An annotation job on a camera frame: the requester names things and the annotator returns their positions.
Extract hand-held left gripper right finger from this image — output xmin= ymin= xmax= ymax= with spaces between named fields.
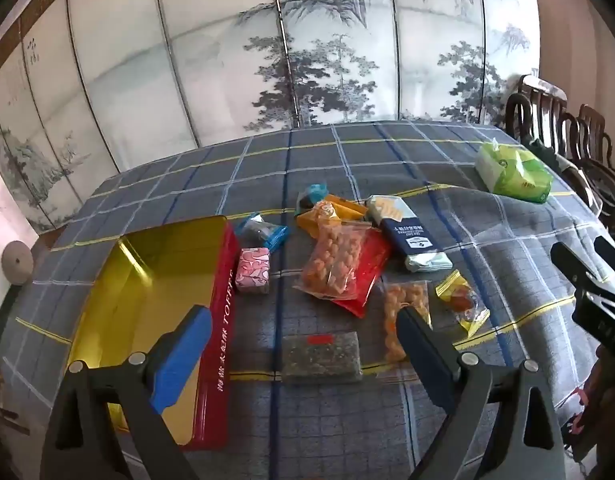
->
xmin=395 ymin=306 xmax=573 ymax=480

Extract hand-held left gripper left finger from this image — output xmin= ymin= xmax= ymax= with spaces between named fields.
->
xmin=40 ymin=304 xmax=213 ymax=480

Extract small clear bag orange balls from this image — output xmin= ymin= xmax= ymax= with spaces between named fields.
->
xmin=384 ymin=281 xmax=432 ymax=363

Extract small yellow bag red candies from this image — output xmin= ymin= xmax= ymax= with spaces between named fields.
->
xmin=435 ymin=270 xmax=489 ymax=337

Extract red tin box gold inside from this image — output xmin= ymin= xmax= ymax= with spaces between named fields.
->
xmin=67 ymin=216 xmax=243 ymax=453

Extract clear packet dark snack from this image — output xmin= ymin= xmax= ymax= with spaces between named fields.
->
xmin=280 ymin=332 xmax=363 ymax=385

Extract red snack packet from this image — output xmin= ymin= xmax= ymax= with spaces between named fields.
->
xmin=332 ymin=230 xmax=393 ymax=318

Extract pink patterned packet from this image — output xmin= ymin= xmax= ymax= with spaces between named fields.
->
xmin=236 ymin=248 xmax=273 ymax=292

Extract dark blue cracker packet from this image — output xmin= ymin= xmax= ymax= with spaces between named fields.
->
xmin=366 ymin=195 xmax=453 ymax=273

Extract large clear bag orange nuts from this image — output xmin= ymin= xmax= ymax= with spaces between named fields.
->
xmin=293 ymin=201 xmax=373 ymax=302

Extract teal dark ball candy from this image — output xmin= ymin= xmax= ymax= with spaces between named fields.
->
xmin=236 ymin=213 xmax=291 ymax=252

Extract orange snack packet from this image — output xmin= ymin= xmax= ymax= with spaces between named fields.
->
xmin=296 ymin=199 xmax=369 ymax=238

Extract blue candy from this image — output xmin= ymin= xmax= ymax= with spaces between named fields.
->
xmin=294 ymin=184 xmax=333 ymax=216

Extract green tissue pack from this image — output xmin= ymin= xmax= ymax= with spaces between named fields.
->
xmin=475 ymin=141 xmax=555 ymax=204

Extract dark wooden chairs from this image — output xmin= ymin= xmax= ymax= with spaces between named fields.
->
xmin=525 ymin=137 xmax=603 ymax=211

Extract grey round disc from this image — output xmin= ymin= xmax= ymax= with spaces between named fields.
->
xmin=1 ymin=241 xmax=34 ymax=286

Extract blue plaid tablecloth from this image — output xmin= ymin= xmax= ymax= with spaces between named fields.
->
xmin=0 ymin=120 xmax=615 ymax=480

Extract painted folding screen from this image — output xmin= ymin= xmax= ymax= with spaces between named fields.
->
xmin=0 ymin=0 xmax=543 ymax=233

